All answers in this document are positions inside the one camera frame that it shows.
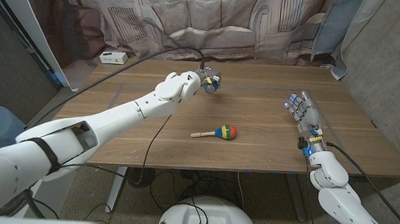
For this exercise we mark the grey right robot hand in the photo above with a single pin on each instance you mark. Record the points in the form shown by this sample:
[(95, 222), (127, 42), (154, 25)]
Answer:
[(310, 121)]

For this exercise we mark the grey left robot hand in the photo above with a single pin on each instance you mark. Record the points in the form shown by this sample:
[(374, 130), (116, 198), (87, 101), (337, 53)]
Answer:
[(210, 75)]

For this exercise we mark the blue spiky stress ball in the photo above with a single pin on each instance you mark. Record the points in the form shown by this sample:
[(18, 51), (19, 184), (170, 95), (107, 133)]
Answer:
[(210, 88)]

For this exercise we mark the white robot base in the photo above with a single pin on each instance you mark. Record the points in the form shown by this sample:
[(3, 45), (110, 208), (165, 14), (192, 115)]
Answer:
[(210, 215)]

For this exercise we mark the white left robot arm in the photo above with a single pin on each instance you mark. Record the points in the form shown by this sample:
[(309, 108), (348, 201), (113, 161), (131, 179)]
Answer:
[(144, 104)]

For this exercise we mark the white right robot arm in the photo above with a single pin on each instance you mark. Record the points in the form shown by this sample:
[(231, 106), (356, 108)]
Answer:
[(341, 206)]

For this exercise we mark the colourful striped wooden maraca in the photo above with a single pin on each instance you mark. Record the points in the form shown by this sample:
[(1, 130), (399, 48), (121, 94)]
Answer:
[(227, 131)]

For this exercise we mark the printed sofa room backdrop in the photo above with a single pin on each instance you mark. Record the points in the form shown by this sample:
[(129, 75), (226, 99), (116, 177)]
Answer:
[(206, 20)]

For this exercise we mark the metal table leg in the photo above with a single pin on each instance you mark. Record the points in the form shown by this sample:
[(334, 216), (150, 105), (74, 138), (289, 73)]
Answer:
[(116, 187), (296, 200)]

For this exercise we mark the white power strip box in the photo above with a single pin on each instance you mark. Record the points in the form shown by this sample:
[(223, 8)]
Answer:
[(113, 57)]

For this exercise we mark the pale blue curtain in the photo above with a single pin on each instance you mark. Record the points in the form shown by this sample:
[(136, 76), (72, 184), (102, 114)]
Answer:
[(336, 26)]

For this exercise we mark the black round floor fan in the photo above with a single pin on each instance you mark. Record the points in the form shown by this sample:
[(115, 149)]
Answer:
[(141, 177)]

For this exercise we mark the white partition panel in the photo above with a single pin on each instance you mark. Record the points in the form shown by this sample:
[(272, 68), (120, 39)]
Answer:
[(17, 4)]

